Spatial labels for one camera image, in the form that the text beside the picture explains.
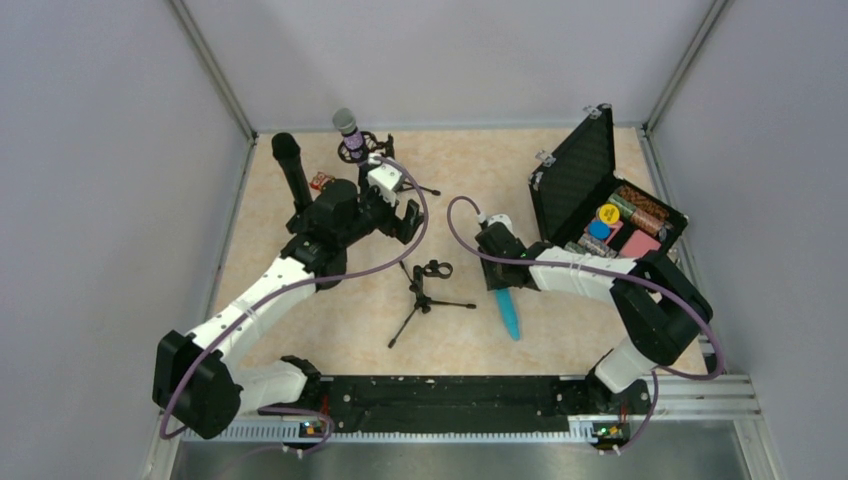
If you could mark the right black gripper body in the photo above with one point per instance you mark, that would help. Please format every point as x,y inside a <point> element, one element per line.
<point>497,257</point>

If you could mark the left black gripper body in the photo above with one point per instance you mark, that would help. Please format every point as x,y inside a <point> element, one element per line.
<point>389,216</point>

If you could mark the small black tripod stand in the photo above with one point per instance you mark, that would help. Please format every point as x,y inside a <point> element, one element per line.
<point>423,302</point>

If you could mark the teal microphone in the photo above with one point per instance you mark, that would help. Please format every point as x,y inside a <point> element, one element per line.
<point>508,313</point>

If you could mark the shock mount tripod stand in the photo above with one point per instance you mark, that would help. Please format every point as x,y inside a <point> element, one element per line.
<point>367,143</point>

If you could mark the round base microphone stand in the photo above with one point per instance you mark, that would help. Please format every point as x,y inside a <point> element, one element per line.
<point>317,239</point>

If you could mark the purple glitter microphone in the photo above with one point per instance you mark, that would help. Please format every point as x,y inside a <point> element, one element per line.
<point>353,149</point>

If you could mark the black microphone orange end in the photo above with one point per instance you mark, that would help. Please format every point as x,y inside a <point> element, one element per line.
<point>287,153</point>

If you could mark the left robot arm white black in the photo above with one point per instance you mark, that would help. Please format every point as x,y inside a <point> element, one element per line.
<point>196,383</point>

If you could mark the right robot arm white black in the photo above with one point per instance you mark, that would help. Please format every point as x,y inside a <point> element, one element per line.
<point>661,310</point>

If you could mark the red owl toy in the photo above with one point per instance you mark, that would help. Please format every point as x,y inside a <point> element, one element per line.
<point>320,181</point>

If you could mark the black foam lined case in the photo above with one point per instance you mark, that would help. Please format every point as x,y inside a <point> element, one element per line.
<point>578,176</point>

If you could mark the blue round chip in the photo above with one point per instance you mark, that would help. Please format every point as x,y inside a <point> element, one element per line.
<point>599,230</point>

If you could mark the yellow round chip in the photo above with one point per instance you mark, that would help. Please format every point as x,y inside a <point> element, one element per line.
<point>609,214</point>

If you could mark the pink card box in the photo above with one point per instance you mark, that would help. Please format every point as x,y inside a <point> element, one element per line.
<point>639,244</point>

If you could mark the poker chip rolls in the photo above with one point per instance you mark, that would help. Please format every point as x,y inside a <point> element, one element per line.
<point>638,211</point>

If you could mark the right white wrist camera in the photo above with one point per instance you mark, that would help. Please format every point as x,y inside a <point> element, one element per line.
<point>485,220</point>

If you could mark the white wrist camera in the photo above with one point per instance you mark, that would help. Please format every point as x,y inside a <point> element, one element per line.
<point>485,220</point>
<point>385,176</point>

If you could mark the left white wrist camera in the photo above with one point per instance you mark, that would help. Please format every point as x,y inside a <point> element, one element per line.
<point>385,176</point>

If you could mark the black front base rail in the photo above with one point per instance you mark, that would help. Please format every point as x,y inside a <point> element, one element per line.
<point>449,404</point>

